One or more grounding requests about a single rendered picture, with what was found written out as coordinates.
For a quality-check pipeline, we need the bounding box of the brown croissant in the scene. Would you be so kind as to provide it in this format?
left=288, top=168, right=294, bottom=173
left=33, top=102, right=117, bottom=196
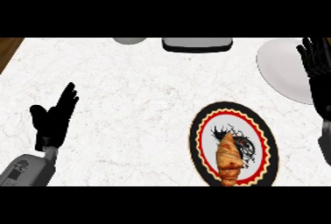
left=214, top=132, right=245, bottom=187

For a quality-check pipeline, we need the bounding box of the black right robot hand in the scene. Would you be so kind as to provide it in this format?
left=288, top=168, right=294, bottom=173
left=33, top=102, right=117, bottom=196
left=294, top=37, right=331, bottom=123

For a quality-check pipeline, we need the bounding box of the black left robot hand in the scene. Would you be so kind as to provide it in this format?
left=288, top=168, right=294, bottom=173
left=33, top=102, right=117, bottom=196
left=28, top=81, right=80, bottom=152

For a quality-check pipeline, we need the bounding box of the grey round object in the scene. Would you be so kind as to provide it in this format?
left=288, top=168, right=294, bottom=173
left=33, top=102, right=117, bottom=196
left=111, top=37, right=149, bottom=46

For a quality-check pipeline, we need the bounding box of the plain white plate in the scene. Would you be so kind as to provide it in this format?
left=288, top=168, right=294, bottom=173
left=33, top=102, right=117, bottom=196
left=256, top=38, right=316, bottom=106

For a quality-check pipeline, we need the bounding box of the black red patterned plate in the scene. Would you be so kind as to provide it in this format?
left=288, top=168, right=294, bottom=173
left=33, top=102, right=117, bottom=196
left=188, top=101, right=281, bottom=187

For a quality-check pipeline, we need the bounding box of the grey black-rimmed appliance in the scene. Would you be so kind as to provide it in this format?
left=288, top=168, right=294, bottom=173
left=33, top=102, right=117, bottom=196
left=160, top=37, right=234, bottom=54

